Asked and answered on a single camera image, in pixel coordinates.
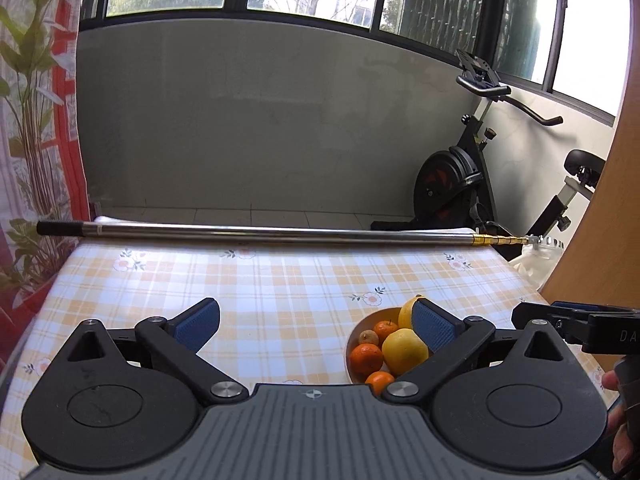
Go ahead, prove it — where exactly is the large yellow lemon front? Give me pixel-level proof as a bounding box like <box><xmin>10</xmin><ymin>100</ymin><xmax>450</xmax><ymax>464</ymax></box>
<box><xmin>382</xmin><ymin>328</ymin><xmax>430</xmax><ymax>377</ymax></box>

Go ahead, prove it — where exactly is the mandarin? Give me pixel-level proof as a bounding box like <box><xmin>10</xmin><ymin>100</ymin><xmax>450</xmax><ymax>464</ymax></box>
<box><xmin>373</xmin><ymin>320</ymin><xmax>398</xmax><ymax>346</ymax></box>
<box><xmin>348</xmin><ymin>344</ymin><xmax>384</xmax><ymax>378</ymax></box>
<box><xmin>364</xmin><ymin>370</ymin><xmax>395</xmax><ymax>396</ymax></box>

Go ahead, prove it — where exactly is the right hand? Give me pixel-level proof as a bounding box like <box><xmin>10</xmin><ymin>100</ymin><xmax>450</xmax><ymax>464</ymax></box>
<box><xmin>601</xmin><ymin>368</ymin><xmax>634</xmax><ymax>476</ymax></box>

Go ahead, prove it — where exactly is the wooden board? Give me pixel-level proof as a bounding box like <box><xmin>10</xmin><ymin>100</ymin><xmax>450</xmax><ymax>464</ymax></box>
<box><xmin>541</xmin><ymin>32</ymin><xmax>639</xmax><ymax>309</ymax></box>

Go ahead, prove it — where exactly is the translucent plastic bottle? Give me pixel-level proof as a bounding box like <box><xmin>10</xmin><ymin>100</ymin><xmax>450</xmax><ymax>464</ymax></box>
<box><xmin>510</xmin><ymin>237</ymin><xmax>564</xmax><ymax>292</ymax></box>

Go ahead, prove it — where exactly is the brown kiwi middle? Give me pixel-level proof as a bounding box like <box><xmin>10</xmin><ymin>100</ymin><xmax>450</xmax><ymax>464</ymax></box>
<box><xmin>358</xmin><ymin>330</ymin><xmax>380</xmax><ymax>346</ymax></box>

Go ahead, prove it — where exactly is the cream ceramic plate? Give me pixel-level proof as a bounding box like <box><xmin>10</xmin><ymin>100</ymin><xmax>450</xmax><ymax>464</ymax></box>
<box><xmin>345</xmin><ymin>307</ymin><xmax>401</xmax><ymax>384</ymax></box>

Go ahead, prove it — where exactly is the checked floral tablecloth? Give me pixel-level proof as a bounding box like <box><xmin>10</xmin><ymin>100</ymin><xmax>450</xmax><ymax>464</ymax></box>
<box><xmin>0</xmin><ymin>214</ymin><xmax>622</xmax><ymax>480</ymax></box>

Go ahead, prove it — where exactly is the black exercise bike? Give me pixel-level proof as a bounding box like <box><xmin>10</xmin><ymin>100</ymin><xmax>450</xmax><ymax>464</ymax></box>
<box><xmin>371</xmin><ymin>49</ymin><xmax>605</xmax><ymax>238</ymax></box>

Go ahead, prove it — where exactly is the telescopic metal pole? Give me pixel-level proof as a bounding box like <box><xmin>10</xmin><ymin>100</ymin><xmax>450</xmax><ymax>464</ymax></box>
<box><xmin>36</xmin><ymin>220</ymin><xmax>544</xmax><ymax>246</ymax></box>

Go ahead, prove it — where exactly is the floral red curtain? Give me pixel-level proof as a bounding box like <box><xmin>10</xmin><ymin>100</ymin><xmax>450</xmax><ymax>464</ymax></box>
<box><xmin>1</xmin><ymin>0</ymin><xmax>89</xmax><ymax>362</ymax></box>

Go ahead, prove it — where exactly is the window frame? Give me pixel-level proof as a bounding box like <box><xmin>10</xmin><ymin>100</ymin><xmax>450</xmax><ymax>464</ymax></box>
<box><xmin>81</xmin><ymin>0</ymin><xmax>631</xmax><ymax>120</ymax></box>

